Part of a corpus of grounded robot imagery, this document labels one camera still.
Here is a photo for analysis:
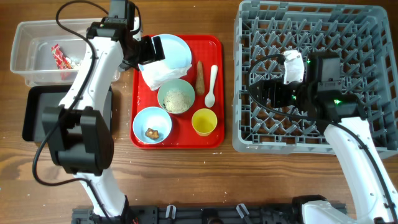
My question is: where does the clear plastic storage bin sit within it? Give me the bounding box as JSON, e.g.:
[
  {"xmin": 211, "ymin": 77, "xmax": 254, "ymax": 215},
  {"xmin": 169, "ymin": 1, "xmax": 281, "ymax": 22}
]
[{"xmin": 9, "ymin": 17, "xmax": 122, "ymax": 87}]

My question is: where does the white cooked rice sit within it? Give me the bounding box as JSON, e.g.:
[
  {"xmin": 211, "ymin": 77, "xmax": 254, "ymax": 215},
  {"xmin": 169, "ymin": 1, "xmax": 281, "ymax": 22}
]
[{"xmin": 164, "ymin": 89, "xmax": 192, "ymax": 114}]

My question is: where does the brown food scrap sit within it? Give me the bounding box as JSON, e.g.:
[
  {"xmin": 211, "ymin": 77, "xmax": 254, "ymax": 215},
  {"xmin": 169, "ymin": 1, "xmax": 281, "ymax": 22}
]
[{"xmin": 145, "ymin": 128, "xmax": 160, "ymax": 140}]

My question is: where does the light blue plate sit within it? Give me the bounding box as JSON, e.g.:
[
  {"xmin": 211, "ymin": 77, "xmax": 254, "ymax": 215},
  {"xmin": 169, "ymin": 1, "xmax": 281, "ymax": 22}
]
[{"xmin": 139, "ymin": 34, "xmax": 192, "ymax": 72}]

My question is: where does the black food waste tray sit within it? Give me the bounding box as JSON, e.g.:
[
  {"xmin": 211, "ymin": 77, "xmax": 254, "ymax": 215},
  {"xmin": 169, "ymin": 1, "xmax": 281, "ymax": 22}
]
[{"xmin": 22, "ymin": 85, "xmax": 113, "ymax": 145}]

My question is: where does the white plastic spoon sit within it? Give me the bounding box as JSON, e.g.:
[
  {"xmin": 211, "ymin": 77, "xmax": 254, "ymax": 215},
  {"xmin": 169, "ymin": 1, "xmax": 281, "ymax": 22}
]
[{"xmin": 205, "ymin": 65, "xmax": 218, "ymax": 108}]

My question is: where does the red serving tray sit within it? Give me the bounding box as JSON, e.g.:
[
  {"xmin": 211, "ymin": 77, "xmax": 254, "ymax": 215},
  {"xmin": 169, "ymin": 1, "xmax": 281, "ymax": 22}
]
[{"xmin": 130, "ymin": 34, "xmax": 224, "ymax": 150}]

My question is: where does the white napkin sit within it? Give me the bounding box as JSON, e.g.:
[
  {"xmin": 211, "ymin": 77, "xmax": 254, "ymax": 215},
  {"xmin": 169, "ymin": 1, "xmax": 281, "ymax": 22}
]
[{"xmin": 139, "ymin": 62, "xmax": 192, "ymax": 91}]

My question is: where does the light blue bowl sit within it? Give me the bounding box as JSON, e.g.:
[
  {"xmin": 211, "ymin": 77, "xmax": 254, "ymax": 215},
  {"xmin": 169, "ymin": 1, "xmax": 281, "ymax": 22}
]
[{"xmin": 132, "ymin": 106, "xmax": 172, "ymax": 144}]

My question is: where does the yellow plastic cup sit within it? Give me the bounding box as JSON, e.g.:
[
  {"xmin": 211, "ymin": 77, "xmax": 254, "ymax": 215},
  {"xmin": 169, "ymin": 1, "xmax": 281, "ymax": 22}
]
[{"xmin": 192, "ymin": 108, "xmax": 218, "ymax": 136}]

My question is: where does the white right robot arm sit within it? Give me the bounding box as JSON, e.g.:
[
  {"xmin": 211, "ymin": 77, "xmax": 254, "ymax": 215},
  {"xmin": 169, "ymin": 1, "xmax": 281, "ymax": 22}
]
[{"xmin": 246, "ymin": 50, "xmax": 397, "ymax": 223}]

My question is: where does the green bowl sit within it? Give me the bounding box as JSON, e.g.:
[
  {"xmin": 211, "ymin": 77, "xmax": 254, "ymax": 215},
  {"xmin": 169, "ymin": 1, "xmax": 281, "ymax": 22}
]
[{"xmin": 157, "ymin": 79, "xmax": 195, "ymax": 114}]

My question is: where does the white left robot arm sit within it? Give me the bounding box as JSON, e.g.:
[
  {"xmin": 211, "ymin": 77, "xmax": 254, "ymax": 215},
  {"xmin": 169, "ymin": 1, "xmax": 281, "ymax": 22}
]
[{"xmin": 41, "ymin": 16, "xmax": 164, "ymax": 223}]

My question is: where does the red snack wrapper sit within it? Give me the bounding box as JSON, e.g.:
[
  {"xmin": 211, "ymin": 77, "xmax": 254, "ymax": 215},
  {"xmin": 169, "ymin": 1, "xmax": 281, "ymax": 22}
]
[{"xmin": 51, "ymin": 44, "xmax": 73, "ymax": 70}]

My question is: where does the grey dishwasher rack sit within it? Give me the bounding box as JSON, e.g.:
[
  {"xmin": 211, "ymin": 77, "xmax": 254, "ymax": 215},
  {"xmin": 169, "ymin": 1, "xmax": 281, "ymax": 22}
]
[{"xmin": 232, "ymin": 1, "xmax": 397, "ymax": 159}]

